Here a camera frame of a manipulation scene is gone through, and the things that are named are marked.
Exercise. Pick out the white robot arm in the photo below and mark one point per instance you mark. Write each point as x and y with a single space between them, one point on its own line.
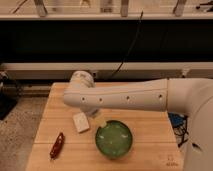
192 97

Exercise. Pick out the green ceramic bowl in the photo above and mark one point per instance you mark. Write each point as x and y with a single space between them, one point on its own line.
114 140

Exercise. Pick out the white rectangular block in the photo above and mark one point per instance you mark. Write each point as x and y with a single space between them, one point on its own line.
81 122

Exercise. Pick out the black equipment at left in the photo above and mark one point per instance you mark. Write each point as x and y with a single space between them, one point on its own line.
7 103

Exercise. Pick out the blue cable connector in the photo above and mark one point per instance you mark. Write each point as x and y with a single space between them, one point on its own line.
176 120

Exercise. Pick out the white wall rail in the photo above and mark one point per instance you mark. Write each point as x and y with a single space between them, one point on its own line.
103 70

